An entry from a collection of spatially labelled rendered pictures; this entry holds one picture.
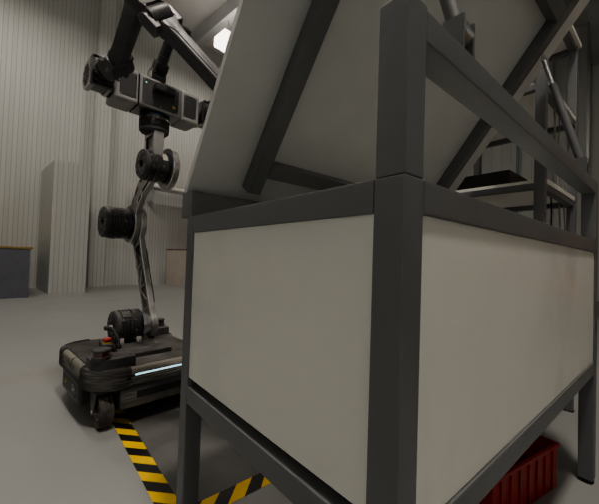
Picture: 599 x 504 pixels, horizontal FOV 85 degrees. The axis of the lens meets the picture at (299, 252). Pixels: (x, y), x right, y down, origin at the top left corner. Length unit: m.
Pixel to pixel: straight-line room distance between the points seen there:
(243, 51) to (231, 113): 0.13
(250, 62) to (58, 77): 7.98
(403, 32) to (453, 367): 0.40
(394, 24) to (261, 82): 0.45
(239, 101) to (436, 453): 0.75
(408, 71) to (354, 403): 0.38
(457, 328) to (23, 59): 8.57
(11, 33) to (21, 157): 2.23
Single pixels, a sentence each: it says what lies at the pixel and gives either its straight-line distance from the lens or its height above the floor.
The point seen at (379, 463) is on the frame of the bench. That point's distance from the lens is 0.43.
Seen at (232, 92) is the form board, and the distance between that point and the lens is 0.82.
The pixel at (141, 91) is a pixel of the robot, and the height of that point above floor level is 1.44.
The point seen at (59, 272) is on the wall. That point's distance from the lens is 6.82.
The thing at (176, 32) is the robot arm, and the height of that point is 1.38.
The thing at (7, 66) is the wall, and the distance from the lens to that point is 8.58.
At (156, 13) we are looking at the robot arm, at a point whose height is 1.42.
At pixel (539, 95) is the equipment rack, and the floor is 1.38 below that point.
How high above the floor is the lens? 0.70
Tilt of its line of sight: 1 degrees up
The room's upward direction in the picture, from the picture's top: 2 degrees clockwise
